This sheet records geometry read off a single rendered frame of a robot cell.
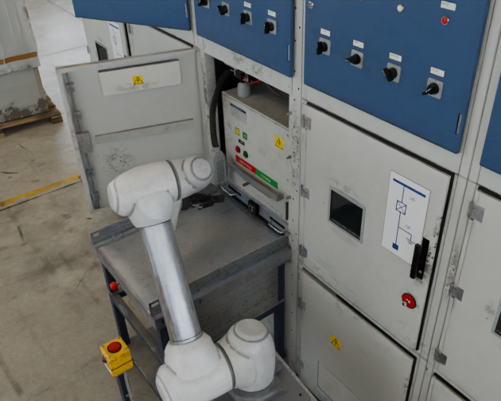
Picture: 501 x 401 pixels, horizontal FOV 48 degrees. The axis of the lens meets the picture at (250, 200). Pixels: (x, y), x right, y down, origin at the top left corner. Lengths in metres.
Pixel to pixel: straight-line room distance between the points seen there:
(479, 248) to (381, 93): 0.52
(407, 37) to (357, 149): 0.43
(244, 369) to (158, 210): 0.57
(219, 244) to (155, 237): 0.85
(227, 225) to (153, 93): 0.69
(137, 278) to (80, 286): 1.36
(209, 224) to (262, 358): 0.97
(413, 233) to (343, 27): 0.67
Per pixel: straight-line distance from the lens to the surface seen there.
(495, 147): 1.54
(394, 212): 1.86
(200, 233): 2.59
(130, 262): 2.49
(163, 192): 1.67
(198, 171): 1.68
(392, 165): 1.79
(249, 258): 2.37
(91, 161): 2.73
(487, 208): 1.62
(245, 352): 1.80
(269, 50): 2.10
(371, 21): 1.70
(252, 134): 2.47
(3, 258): 4.17
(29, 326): 3.60
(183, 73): 2.62
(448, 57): 1.55
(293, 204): 2.32
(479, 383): 1.99
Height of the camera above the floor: 2.43
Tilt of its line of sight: 35 degrees down
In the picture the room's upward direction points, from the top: 2 degrees counter-clockwise
